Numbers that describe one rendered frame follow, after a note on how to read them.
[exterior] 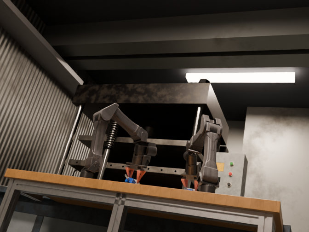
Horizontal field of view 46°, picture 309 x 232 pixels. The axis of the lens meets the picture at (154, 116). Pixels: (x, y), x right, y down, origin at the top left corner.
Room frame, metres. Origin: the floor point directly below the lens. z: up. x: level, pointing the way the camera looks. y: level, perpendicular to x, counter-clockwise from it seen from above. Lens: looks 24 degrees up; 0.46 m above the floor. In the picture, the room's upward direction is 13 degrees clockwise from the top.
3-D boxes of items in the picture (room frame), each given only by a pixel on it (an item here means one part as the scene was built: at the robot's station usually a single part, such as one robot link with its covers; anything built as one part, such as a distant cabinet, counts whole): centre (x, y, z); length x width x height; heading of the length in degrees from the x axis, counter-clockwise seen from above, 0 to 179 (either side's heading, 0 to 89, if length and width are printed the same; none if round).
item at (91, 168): (1.75, 0.25, 0.90); 0.09 x 0.06 x 0.06; 33
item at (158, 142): (3.24, -0.01, 1.52); 1.10 x 0.70 x 0.05; 63
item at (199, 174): (1.50, -0.29, 0.90); 0.09 x 0.06 x 0.06; 96
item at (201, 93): (3.18, 0.02, 1.75); 1.30 x 0.84 x 0.61; 63
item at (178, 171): (3.23, -0.01, 1.27); 1.10 x 0.74 x 0.05; 63
